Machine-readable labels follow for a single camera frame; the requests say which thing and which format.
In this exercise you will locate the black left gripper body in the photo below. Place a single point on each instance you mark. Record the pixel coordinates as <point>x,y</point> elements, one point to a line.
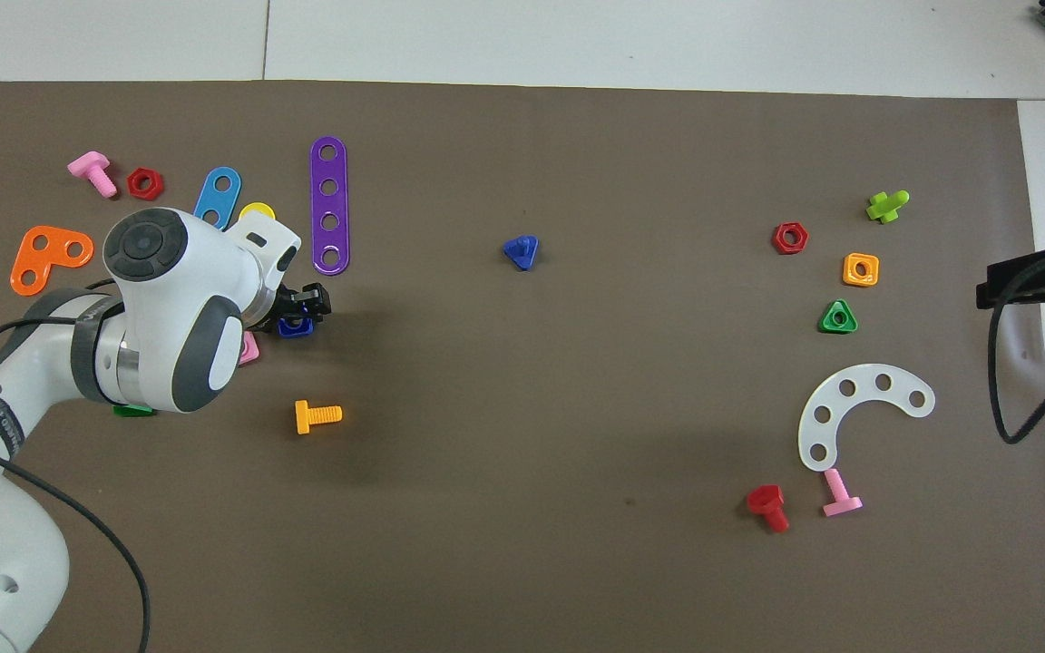
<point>285,307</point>

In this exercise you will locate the blue square nut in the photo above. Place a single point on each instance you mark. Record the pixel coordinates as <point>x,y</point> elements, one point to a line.
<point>296,329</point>

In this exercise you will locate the blue triangle screw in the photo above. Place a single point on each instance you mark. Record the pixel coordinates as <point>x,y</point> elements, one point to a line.
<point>521,251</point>

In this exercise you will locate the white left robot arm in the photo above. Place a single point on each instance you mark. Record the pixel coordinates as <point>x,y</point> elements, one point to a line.
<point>169,308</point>

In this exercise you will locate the pink square nut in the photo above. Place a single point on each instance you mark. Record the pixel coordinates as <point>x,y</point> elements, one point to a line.
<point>253,349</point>

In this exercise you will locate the orange plastic screw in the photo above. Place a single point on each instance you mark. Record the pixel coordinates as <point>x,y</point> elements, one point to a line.
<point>323,415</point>

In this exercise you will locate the lime green cross screw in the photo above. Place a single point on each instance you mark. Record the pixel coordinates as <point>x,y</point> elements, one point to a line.
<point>885,209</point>

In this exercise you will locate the orange square nut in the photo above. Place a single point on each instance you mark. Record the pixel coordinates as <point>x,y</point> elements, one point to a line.
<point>849,278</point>

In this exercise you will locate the dark green plastic screw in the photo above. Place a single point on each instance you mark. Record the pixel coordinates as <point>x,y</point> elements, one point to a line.
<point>132,411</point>

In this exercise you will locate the green triangle nut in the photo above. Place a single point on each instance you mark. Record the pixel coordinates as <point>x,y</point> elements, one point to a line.
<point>826,326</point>

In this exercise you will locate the red hexagon nut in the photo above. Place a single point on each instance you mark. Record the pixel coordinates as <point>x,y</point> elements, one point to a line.
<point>778,238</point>
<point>132,184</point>

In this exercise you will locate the pink plastic screw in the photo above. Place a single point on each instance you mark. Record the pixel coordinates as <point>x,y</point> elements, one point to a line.
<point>835,485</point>
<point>90,166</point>

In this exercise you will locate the red hexagon screw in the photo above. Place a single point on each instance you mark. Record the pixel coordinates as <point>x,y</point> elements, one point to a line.
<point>766,499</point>

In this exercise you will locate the purple four-hole strip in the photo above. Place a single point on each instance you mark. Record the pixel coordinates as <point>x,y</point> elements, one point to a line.
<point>330,203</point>

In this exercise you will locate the yellow three-hole plate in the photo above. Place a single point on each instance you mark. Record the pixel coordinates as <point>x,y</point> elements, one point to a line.
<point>257,210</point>

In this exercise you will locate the blue two-hole plate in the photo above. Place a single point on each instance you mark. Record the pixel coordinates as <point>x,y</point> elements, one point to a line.
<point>217,200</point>

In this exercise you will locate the white curved five-hole plate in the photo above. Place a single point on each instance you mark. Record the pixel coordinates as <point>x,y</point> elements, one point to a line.
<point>865,381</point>

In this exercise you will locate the orange three-hole angle plate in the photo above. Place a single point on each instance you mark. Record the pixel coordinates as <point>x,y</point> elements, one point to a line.
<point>51,258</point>

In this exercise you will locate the brown table mat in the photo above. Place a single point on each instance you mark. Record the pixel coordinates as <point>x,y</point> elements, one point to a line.
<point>577,408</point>

